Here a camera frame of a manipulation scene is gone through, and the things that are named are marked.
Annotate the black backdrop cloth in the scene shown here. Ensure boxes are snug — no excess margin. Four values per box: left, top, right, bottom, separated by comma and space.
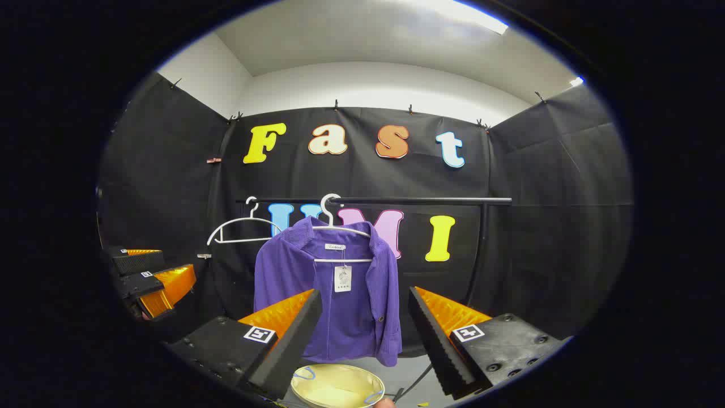
96, 73, 634, 363

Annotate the long ceiling light panel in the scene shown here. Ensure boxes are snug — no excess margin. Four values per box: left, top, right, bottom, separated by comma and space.
430, 0, 510, 35

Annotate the black clothes rack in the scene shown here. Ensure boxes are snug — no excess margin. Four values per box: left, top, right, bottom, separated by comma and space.
237, 196, 513, 309

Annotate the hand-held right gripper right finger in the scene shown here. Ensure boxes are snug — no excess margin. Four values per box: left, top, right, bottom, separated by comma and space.
408, 286, 573, 400

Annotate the empty white clothes hanger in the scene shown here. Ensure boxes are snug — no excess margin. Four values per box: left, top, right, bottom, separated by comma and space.
207, 197, 284, 246

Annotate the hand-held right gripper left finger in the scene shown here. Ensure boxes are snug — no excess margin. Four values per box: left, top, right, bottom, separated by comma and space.
164, 288, 323, 401

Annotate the purple ribbed shirt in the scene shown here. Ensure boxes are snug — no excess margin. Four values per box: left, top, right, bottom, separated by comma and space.
253, 216, 403, 367

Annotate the black floor cable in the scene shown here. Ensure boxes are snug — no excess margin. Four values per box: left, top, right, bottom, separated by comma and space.
396, 363, 434, 401

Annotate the white clothes hanger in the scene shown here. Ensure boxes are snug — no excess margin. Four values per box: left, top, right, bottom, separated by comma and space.
207, 197, 284, 246
313, 194, 374, 264

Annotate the cream round laundry hamper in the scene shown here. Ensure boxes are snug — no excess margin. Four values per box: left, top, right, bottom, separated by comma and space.
291, 364, 386, 408

